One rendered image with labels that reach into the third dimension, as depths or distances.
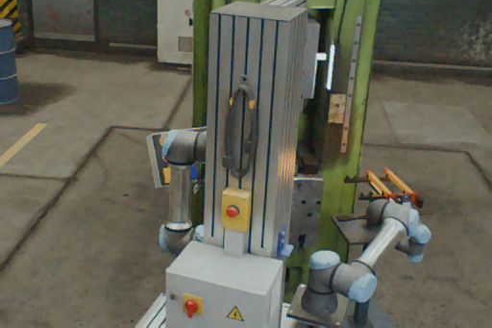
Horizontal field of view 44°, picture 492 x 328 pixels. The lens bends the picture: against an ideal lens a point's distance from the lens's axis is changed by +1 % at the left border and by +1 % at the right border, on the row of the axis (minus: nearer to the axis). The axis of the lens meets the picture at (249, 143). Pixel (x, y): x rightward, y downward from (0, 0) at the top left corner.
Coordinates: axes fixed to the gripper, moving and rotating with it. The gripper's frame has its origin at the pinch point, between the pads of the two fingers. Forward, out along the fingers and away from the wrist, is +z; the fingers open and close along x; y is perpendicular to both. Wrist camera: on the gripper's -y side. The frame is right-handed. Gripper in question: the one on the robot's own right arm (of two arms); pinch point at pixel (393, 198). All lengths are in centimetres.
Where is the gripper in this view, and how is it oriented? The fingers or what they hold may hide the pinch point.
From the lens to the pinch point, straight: 328.3
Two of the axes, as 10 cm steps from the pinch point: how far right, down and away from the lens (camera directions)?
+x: 9.8, -0.3, 2.2
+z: -2.2, -3.8, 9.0
